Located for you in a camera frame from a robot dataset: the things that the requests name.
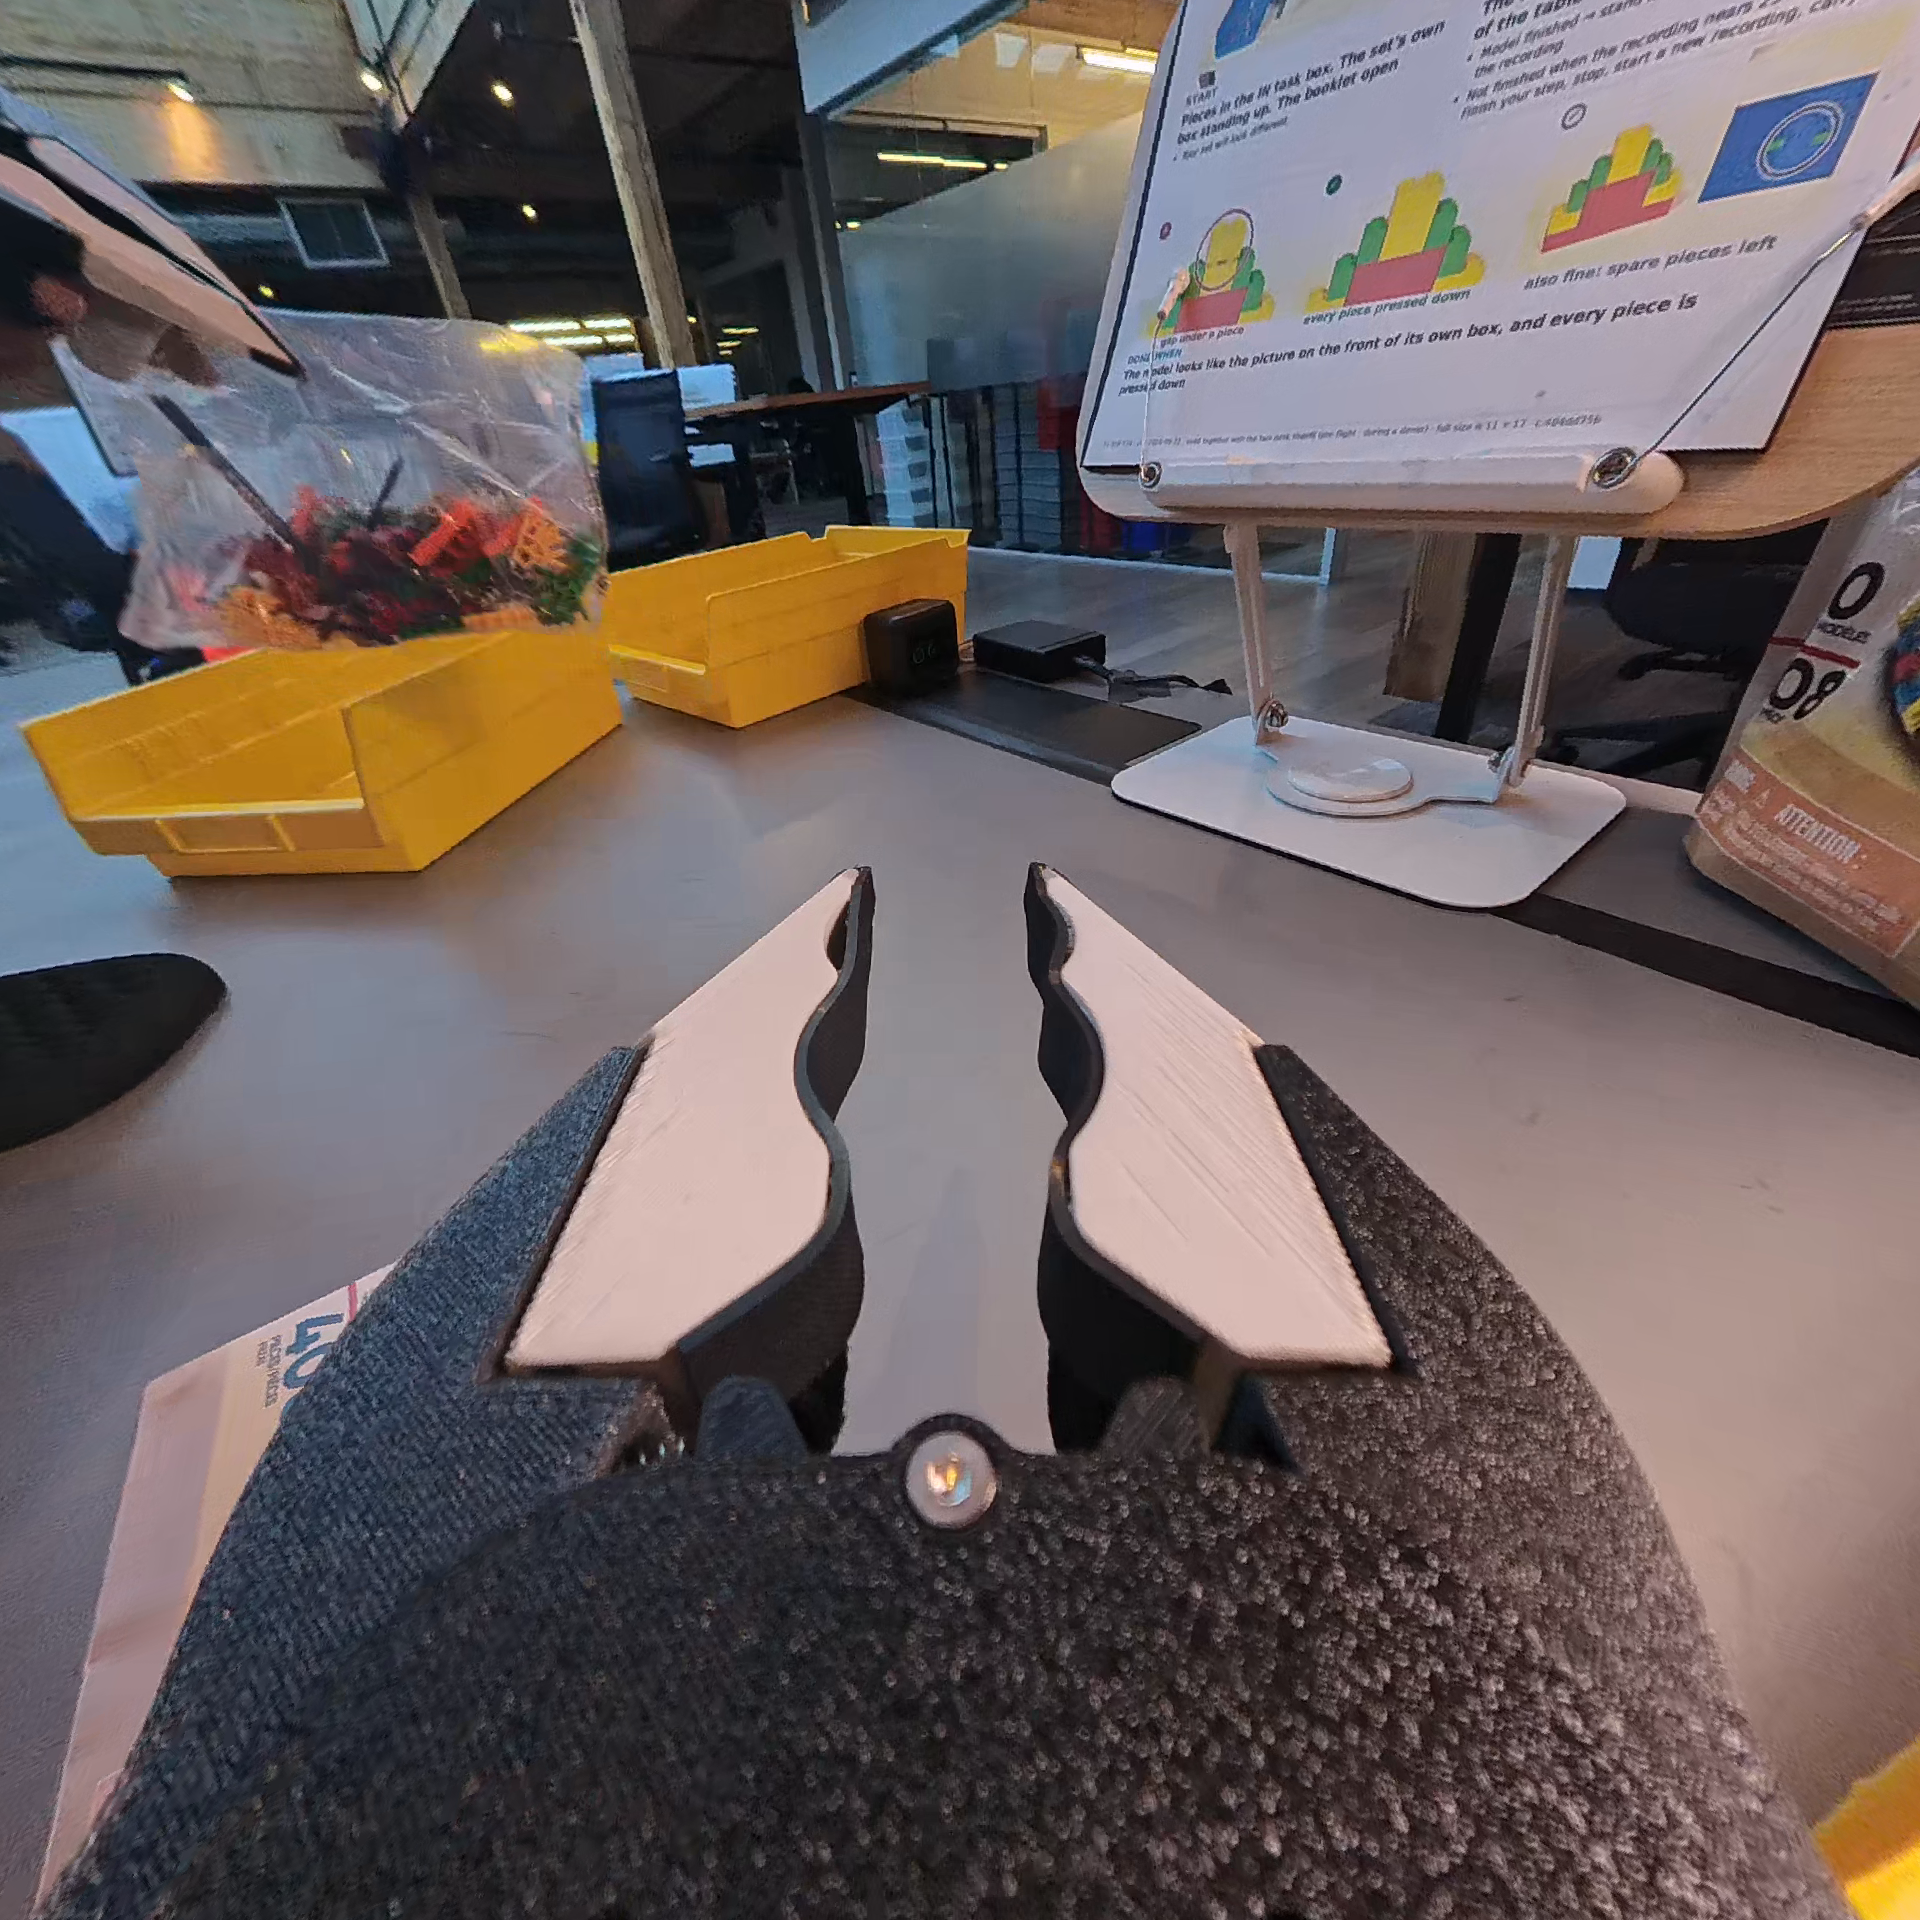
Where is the wooden document stand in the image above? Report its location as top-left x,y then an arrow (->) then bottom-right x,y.
1076,0 -> 1920,913

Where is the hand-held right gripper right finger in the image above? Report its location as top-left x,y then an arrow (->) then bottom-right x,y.
1025,862 -> 1397,1452

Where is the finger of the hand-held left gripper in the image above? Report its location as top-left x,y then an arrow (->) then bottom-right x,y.
0,85 -> 200,260
0,145 -> 307,378

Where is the black office chair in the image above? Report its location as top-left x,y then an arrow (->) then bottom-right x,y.
1575,522 -> 1829,755
588,365 -> 711,567

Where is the wooden background desk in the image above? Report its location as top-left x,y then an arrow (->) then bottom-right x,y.
683,381 -> 937,530

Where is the small black power bank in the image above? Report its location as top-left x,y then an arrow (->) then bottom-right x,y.
862,596 -> 964,695

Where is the toy building set pouch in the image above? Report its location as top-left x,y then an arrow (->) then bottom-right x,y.
1683,472 -> 1920,1009

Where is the grey desk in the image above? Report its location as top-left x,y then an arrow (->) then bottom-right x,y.
0,546 -> 1920,1847

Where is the clear bag of red pieces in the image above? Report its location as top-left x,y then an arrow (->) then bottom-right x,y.
52,312 -> 612,658

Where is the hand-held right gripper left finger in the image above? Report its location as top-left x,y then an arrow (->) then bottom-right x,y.
503,863 -> 879,1446

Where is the yellow plastic bin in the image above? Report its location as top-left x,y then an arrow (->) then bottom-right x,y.
18,625 -> 626,881
605,524 -> 974,734
1812,1740 -> 1920,1920

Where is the black power adapter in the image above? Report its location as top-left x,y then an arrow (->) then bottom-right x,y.
972,617 -> 1110,679

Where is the stack of pale storage crates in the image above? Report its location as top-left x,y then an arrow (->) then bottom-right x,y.
876,381 -> 1086,551

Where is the person's left hand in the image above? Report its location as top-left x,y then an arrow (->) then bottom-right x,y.
0,235 -> 225,414

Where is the printed instruction sheet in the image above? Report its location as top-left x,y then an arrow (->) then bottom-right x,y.
1081,0 -> 1920,492

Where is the colourful instruction booklet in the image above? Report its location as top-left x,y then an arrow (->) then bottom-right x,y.
37,1264 -> 402,1909

